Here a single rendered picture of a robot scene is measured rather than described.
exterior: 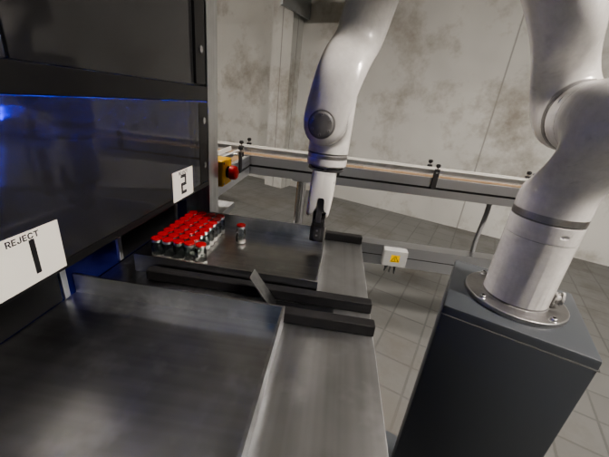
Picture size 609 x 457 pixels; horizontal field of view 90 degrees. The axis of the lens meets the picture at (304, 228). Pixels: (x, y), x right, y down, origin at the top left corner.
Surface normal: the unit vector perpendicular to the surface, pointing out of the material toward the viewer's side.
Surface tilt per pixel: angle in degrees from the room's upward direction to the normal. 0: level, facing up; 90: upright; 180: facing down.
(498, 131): 90
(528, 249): 90
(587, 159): 128
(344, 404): 0
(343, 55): 53
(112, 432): 0
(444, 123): 90
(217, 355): 0
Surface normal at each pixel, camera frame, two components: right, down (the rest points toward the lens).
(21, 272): 0.99, 0.14
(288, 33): -0.50, 0.29
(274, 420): 0.10, -0.92
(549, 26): -0.77, 0.58
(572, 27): -0.29, 0.75
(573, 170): -0.55, 0.74
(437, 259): -0.11, 0.37
